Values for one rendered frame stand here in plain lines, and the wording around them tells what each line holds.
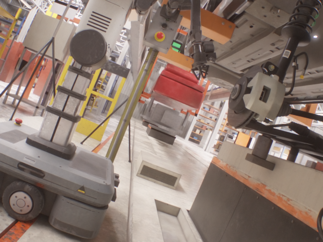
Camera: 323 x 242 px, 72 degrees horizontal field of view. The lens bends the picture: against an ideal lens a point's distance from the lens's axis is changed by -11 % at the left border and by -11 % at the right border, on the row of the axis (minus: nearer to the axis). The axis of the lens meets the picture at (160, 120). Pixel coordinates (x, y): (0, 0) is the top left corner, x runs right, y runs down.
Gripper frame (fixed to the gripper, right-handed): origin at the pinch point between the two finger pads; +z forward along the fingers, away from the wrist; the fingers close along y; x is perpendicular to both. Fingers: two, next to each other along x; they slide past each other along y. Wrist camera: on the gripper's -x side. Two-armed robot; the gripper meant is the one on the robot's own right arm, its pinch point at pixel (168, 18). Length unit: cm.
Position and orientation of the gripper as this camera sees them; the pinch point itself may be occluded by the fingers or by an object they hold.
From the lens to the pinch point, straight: 152.4
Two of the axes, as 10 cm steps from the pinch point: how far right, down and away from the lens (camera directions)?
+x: -3.8, 9.3, -0.1
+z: -1.0, -0.3, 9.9
